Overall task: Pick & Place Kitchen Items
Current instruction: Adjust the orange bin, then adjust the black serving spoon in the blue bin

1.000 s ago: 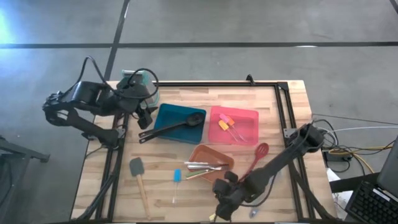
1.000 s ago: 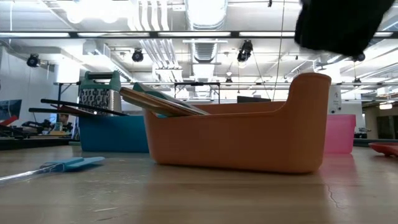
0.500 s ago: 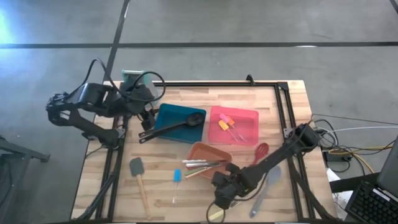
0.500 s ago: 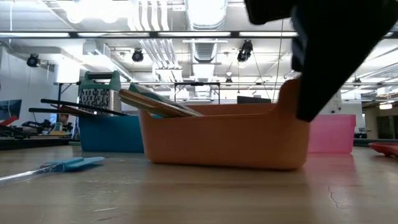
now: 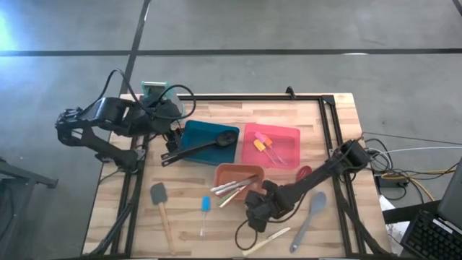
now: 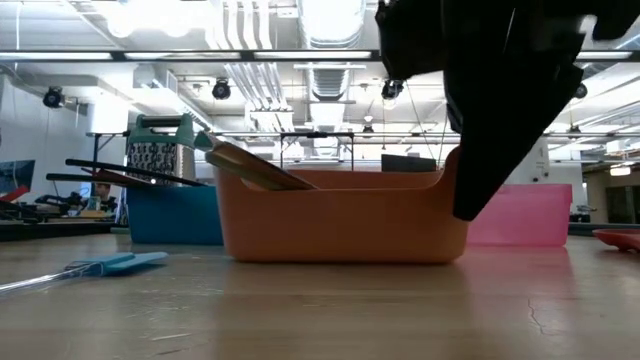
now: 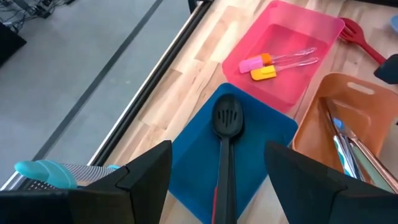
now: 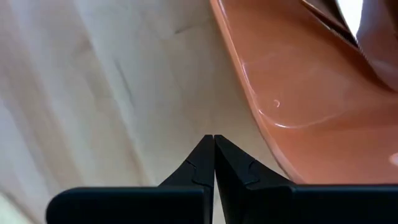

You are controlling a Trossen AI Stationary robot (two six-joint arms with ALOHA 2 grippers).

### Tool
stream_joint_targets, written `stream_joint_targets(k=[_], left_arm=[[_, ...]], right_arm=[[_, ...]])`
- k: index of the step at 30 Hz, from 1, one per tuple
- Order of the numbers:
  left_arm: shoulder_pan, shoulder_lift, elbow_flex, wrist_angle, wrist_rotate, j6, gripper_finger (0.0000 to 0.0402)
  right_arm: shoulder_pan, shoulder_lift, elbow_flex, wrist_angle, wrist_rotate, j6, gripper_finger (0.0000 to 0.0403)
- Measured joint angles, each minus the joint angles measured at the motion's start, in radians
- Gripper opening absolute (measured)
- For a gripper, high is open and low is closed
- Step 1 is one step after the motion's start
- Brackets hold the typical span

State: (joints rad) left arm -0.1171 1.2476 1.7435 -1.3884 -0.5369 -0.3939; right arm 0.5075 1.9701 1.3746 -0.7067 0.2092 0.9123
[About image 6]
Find black folding background table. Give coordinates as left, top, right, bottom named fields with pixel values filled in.
left=278, top=130, right=357, bottom=174

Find teal blue plastic bin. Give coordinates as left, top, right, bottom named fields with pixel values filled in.
left=125, top=184, right=225, bottom=246

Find black background robot arms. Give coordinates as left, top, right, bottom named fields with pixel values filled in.
left=34, top=189, right=121, bottom=217

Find black overhead frame beam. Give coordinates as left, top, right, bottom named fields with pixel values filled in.
left=0, top=48, right=640, bottom=63

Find silver ventilation duct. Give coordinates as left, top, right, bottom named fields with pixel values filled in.
left=297, top=0, right=369, bottom=104

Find black background monitor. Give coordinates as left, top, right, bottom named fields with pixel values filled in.
left=380, top=153, right=439, bottom=175

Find person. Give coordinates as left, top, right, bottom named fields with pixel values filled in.
left=92, top=182, right=119, bottom=214

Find blue screen monitor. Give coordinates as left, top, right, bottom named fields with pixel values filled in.
left=0, top=158, right=37, bottom=195

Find orange plastic bin with handles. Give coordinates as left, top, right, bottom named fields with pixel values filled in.
left=213, top=144, right=471, bottom=265

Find pink translucent plastic bin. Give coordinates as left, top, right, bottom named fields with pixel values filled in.
left=467, top=182, right=574, bottom=248

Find thin hanging cable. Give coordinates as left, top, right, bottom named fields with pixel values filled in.
left=435, top=79, right=451, bottom=169

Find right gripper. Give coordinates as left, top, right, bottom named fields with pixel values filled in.
left=374, top=0, right=591, bottom=222

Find black long-handled utensil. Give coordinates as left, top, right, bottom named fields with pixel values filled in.
left=45, top=172, right=151, bottom=184

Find steel box grater, teal handle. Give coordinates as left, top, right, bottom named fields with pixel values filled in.
left=115, top=112, right=197, bottom=235

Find black background frame rail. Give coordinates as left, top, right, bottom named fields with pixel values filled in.
left=84, top=130, right=640, bottom=139

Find blue handled utensil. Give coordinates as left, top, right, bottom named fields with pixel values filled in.
left=0, top=250, right=170, bottom=296

